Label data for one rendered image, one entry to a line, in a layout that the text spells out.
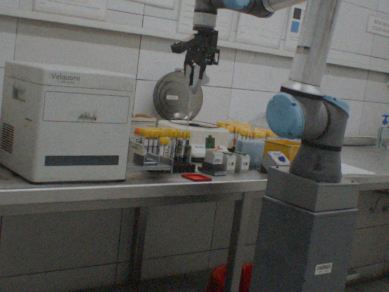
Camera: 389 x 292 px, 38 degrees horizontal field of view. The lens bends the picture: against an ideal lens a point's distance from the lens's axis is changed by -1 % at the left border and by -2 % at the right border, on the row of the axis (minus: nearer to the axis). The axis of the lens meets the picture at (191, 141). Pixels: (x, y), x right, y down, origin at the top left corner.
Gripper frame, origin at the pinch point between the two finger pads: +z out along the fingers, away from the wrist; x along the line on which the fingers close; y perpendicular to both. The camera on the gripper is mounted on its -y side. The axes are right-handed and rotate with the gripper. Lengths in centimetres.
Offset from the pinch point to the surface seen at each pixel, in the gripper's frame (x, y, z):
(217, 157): -5.8, 9.5, 21.2
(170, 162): -7.6, -11.9, 21.7
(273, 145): -1.3, 43.1, 18.0
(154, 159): -6.4, -17.2, 21.1
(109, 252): 53, 13, 73
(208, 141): -0.8, 9.7, 16.6
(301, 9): 44, 107, -42
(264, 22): 47, 83, -32
